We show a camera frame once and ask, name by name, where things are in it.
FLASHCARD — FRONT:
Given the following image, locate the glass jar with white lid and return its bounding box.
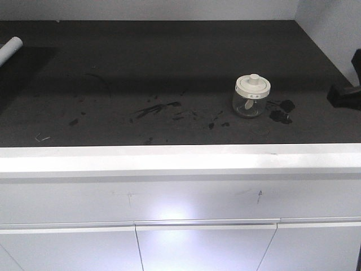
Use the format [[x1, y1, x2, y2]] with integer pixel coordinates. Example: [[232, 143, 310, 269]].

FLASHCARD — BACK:
[[232, 73, 271, 119]]

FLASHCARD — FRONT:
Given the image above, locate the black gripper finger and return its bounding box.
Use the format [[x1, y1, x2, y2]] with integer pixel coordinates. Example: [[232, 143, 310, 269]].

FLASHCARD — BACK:
[[351, 49, 361, 84], [327, 85, 360, 108]]

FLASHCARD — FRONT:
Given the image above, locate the white fume hood cabinet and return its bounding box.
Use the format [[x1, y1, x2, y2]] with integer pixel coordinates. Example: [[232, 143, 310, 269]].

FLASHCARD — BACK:
[[1, 143, 360, 270]]

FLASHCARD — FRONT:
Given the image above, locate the white rolled paper liner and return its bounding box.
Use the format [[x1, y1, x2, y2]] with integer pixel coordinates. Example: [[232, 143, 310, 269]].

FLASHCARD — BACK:
[[0, 37, 23, 66]]

